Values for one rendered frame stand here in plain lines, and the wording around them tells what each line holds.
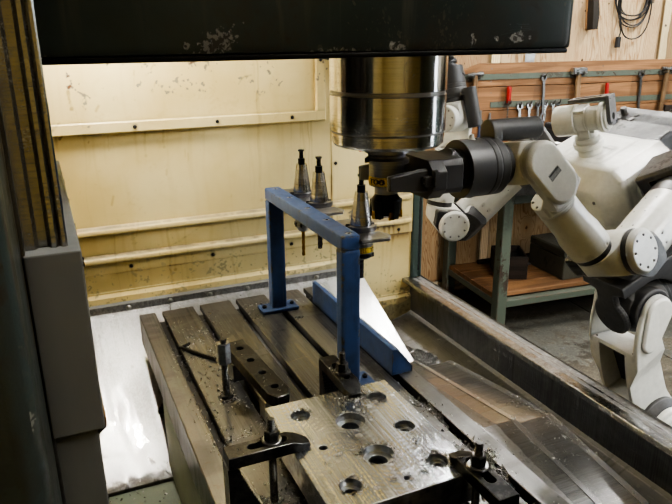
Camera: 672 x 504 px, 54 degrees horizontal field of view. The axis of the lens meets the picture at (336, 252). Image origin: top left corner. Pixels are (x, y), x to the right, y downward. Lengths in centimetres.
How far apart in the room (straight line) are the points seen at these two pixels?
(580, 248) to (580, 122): 43
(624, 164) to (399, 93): 73
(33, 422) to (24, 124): 24
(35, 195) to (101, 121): 123
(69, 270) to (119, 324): 133
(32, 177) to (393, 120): 44
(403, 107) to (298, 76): 111
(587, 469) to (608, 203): 55
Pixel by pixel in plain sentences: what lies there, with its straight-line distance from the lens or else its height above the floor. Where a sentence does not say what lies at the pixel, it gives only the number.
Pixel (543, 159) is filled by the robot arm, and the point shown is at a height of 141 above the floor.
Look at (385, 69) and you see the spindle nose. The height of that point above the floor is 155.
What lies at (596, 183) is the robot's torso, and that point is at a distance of 147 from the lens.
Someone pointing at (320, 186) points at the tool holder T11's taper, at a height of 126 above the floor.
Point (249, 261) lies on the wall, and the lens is 200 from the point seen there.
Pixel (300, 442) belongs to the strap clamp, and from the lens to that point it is 103.
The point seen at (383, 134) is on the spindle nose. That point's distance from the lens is 86.
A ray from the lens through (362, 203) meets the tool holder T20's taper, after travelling 130.
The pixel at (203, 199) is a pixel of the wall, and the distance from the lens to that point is 192.
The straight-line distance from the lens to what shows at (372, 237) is 127.
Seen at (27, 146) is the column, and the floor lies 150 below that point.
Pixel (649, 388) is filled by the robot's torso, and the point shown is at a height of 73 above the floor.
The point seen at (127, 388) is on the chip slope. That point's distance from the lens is 179.
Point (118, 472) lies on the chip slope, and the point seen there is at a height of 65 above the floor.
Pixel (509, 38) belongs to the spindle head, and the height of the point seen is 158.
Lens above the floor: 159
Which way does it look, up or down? 18 degrees down
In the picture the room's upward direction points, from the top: 1 degrees counter-clockwise
